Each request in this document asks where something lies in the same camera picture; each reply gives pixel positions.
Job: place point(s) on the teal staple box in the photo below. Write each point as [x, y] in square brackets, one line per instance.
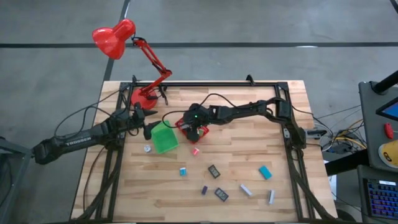
[265, 172]

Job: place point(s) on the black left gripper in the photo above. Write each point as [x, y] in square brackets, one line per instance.
[133, 123]

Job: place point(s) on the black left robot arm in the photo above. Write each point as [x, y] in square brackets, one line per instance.
[77, 140]

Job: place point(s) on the red desk lamp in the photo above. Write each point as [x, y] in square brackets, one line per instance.
[113, 39]

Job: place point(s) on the blue backlit keyboard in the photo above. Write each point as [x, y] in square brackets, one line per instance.
[384, 199]

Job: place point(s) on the green plastic basket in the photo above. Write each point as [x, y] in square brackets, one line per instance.
[163, 138]

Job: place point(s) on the black cart leg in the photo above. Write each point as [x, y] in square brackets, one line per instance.
[348, 163]

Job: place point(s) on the pink white USB charger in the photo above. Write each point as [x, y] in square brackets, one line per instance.
[195, 151]

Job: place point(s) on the grey metal stand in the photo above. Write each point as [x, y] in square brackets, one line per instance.
[9, 144]

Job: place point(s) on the black console pole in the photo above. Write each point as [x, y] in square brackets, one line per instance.
[385, 83]

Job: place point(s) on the dark blue staple box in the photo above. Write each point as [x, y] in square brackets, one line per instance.
[204, 190]
[221, 194]

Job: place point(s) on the grey operator console cart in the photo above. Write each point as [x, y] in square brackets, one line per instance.
[370, 124]

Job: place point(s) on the teal white USB charger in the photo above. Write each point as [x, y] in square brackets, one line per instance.
[183, 171]

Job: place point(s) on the grey white staple box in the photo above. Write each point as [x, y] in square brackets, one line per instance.
[271, 197]

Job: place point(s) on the red plastic basket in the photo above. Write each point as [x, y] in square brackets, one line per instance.
[203, 137]

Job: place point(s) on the blue tablet screen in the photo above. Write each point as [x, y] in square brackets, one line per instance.
[391, 110]

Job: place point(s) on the black metal table frame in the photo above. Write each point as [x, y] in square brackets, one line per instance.
[202, 84]

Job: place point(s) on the black staple box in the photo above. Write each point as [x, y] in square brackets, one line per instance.
[214, 171]

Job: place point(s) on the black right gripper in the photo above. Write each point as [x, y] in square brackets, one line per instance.
[202, 113]

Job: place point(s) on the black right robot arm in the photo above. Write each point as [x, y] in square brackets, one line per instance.
[248, 110]

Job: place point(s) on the purple USB charger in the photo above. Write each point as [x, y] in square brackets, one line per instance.
[147, 148]

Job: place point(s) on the black table clamp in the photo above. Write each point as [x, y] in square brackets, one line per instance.
[249, 79]
[134, 79]

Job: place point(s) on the white paper sheet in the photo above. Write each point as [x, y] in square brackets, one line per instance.
[332, 186]

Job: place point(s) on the red stop button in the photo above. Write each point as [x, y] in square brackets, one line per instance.
[388, 130]

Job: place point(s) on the yellow round device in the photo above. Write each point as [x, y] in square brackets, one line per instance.
[390, 154]

